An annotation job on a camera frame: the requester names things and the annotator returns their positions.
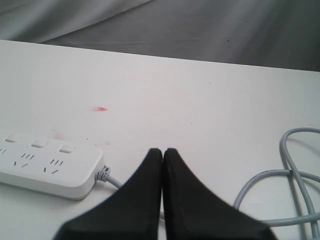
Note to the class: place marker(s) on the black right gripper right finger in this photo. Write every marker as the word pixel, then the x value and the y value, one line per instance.
pixel 193 212

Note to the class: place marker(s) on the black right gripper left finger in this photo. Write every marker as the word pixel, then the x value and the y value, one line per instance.
pixel 131 213

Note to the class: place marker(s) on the white power strip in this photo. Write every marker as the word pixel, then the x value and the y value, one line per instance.
pixel 51 166

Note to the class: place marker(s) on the grey backdrop cloth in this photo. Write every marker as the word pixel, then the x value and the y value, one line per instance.
pixel 268 33

